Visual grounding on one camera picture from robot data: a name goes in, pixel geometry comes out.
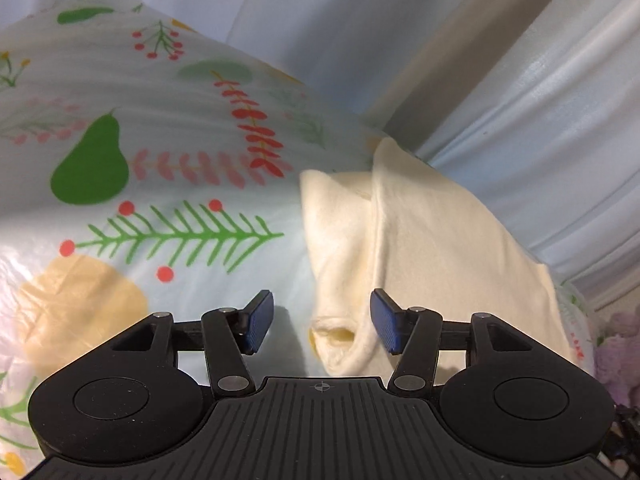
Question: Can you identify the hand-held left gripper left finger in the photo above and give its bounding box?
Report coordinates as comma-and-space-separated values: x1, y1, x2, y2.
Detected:
106, 289, 258, 401

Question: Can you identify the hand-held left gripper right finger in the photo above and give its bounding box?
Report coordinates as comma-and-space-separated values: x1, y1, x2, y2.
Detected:
369, 288, 537, 397

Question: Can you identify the cream long-sleeve sweater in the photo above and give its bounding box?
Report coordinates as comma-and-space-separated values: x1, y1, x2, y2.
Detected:
298, 136, 574, 378

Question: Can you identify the purple teddy bear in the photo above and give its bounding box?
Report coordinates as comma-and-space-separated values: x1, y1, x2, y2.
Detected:
594, 310, 640, 407

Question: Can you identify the white curtain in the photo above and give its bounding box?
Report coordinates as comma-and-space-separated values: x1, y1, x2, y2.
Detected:
65, 0, 481, 121
415, 0, 640, 306

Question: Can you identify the black mesh object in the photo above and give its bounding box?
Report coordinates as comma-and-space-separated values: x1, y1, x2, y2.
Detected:
597, 404, 640, 480

